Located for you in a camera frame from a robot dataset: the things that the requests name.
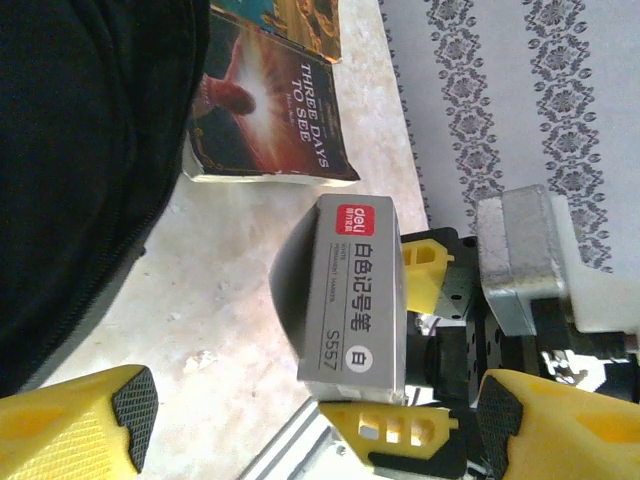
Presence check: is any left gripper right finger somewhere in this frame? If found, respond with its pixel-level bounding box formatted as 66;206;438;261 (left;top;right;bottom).
474;368;640;480

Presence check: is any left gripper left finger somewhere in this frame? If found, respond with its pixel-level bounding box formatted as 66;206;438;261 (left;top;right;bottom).
0;364;160;480

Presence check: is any grey marker pen box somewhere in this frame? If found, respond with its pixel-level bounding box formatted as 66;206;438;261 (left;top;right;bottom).
268;193;407;405

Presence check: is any Three Days To See book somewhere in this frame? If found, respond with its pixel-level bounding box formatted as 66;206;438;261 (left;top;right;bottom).
182;9;362;185

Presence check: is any black fabric backpack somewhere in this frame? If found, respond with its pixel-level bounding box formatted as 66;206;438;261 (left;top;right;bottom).
0;0;211;397

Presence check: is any teal travel book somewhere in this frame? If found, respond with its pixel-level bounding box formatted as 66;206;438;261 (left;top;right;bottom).
209;0;344;65

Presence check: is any aluminium mounting rail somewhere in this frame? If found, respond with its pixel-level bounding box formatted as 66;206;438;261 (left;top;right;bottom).
239;398;351;480

